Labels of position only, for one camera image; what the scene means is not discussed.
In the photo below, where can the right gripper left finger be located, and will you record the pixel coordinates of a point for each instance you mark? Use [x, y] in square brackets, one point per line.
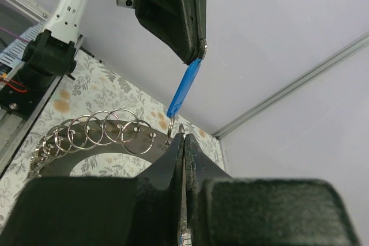
[144, 210]

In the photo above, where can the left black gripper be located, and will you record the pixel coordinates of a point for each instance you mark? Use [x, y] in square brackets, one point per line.
[180, 24]

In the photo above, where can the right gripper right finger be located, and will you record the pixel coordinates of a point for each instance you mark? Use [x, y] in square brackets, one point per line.
[224, 210]

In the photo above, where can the blue key tag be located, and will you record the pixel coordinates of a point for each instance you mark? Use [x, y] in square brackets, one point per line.
[187, 81]

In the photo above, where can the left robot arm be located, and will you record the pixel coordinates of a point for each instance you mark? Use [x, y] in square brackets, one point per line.
[51, 54]

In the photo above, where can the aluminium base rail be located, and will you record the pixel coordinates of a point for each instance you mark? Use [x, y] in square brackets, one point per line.
[22, 20]

